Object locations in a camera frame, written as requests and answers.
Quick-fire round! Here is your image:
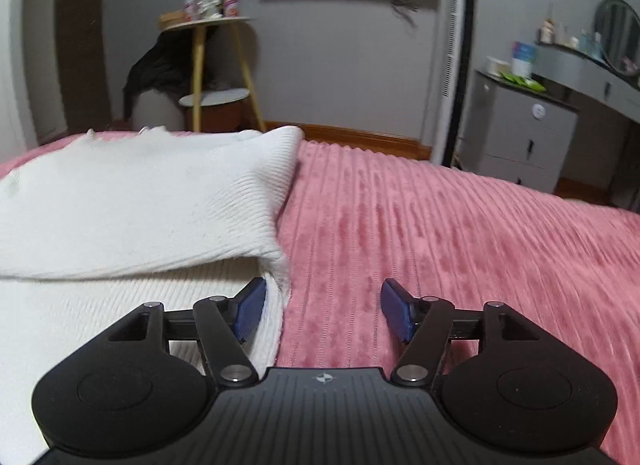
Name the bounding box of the white tower fan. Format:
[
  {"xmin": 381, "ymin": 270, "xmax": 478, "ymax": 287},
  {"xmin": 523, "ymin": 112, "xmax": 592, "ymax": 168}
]
[{"xmin": 431, "ymin": 0, "xmax": 476, "ymax": 167}]

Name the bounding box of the white round pouf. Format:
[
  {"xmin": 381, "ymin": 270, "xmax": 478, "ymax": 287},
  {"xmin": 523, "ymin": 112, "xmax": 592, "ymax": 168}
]
[{"xmin": 130, "ymin": 89, "xmax": 186, "ymax": 132}]

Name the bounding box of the grey drawer cabinet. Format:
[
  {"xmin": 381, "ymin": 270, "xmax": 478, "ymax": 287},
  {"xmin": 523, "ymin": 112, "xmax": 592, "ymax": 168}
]
[{"xmin": 459, "ymin": 72, "xmax": 578, "ymax": 193}]

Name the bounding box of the yellow legged side table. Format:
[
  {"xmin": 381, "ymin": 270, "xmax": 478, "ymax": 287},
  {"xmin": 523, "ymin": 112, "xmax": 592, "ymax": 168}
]
[{"xmin": 158, "ymin": 10, "xmax": 267, "ymax": 133}]

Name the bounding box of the black garment on pouf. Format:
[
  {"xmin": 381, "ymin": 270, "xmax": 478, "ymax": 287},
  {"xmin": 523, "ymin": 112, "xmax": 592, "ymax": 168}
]
[{"xmin": 122, "ymin": 29, "xmax": 194, "ymax": 120}]

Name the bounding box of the blue white box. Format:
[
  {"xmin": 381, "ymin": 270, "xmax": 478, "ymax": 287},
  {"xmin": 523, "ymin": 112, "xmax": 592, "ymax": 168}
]
[{"xmin": 511, "ymin": 42, "xmax": 537, "ymax": 78}]

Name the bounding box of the round vanity mirror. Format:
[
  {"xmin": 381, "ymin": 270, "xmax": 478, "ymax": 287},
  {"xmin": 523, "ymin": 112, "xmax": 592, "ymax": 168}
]
[{"xmin": 593, "ymin": 0, "xmax": 640, "ymax": 77}]

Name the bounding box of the pink corduroy bedspread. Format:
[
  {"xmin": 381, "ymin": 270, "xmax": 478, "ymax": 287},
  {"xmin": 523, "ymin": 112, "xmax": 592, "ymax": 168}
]
[{"xmin": 1, "ymin": 142, "xmax": 639, "ymax": 464}]

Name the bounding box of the white ribbed knit sweater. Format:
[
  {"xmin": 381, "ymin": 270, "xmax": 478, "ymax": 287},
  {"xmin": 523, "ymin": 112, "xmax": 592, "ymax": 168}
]
[{"xmin": 1, "ymin": 126, "xmax": 303, "ymax": 464}]

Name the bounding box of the grey vanity desk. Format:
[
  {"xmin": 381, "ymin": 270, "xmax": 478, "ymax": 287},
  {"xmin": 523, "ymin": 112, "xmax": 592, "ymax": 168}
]
[{"xmin": 534, "ymin": 44, "xmax": 639, "ymax": 212}]

